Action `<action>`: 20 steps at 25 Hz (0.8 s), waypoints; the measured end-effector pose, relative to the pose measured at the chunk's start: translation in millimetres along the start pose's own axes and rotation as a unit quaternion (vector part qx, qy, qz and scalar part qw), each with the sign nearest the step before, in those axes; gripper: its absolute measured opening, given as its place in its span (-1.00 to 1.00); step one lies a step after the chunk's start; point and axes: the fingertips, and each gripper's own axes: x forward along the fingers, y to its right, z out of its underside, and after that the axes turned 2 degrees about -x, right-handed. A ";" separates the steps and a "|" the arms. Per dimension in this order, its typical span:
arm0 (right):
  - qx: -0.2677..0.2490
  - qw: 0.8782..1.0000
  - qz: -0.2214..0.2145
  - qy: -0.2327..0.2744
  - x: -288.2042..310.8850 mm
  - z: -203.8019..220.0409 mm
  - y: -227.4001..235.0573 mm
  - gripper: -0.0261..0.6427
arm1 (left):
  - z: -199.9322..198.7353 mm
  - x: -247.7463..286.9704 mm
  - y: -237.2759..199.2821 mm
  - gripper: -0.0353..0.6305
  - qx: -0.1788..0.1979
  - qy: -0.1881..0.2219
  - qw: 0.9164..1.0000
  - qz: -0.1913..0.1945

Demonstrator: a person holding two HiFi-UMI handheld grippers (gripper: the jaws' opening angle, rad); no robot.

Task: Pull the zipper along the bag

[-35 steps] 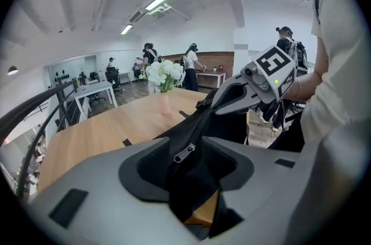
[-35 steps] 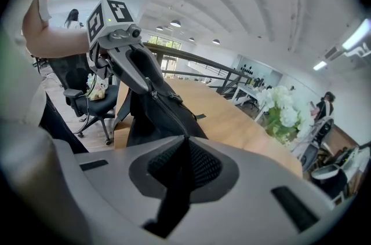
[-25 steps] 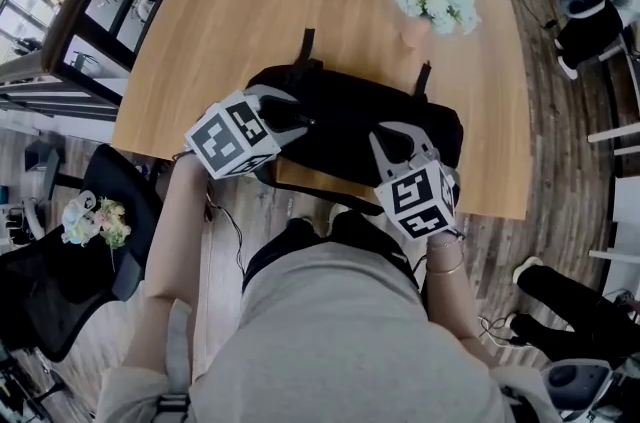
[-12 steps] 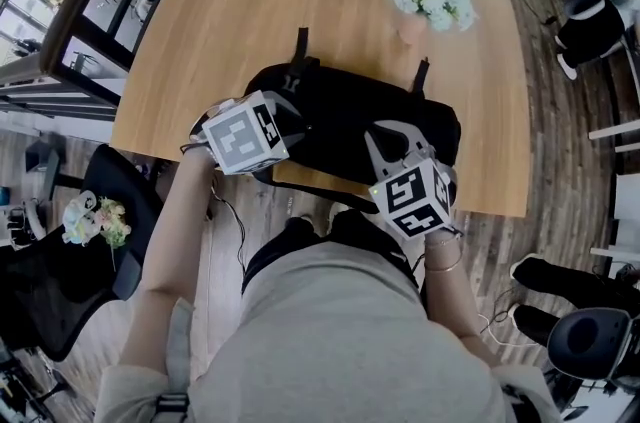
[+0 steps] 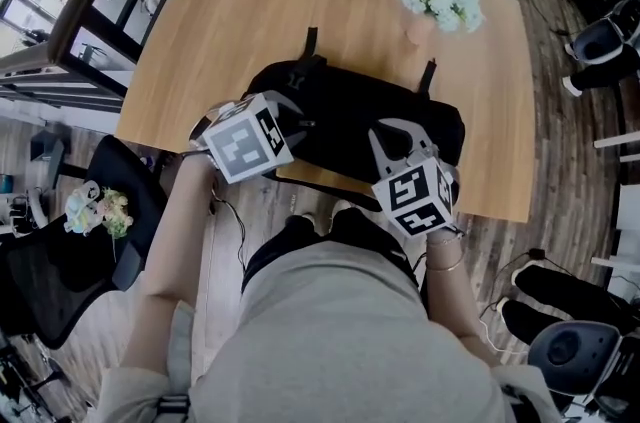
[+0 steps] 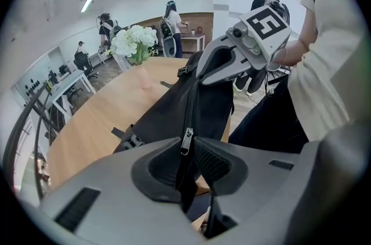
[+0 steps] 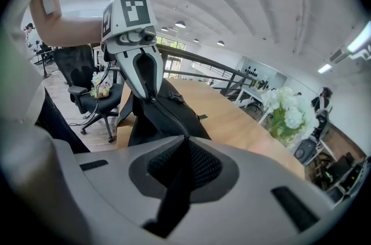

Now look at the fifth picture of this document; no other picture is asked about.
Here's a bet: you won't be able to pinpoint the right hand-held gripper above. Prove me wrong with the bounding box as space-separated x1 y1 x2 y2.
368 118 459 239

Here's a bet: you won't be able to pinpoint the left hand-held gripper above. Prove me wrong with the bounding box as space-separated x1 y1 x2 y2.
188 92 307 185

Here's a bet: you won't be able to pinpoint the black cable with adapter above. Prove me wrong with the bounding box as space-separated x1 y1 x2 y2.
479 248 547 320

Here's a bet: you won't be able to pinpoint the black zipper bag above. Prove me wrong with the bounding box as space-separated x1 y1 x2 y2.
242 26 467 213

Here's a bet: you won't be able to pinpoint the small pastel flower bunch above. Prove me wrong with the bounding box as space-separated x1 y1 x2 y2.
98 186 135 241

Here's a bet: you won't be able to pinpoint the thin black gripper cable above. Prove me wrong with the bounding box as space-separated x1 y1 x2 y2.
212 188 249 272

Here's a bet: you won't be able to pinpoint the pink vase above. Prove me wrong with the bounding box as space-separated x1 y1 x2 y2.
404 18 437 46

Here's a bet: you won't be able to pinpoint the black framed glass partition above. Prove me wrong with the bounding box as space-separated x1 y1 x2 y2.
0 0 236 115

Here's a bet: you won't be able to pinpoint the person's right forearm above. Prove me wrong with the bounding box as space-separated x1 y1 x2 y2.
424 226 502 368

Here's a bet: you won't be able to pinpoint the gold bangle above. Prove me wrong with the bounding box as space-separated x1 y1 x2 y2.
425 256 465 273

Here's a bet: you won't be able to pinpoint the white floor cable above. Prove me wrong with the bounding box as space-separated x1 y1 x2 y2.
477 315 530 357

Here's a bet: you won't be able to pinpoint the person's grey shirt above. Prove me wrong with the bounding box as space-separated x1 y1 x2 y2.
97 239 564 423

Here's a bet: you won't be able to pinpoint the pale blue toy figure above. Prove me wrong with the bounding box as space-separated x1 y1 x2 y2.
64 180 101 237

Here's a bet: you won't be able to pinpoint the person's left forearm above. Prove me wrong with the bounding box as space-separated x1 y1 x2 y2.
141 150 222 308

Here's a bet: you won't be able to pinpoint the black office chair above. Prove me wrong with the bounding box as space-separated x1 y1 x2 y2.
0 134 169 352

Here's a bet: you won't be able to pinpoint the person's black trousers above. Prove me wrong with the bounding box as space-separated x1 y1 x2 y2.
241 207 421 295

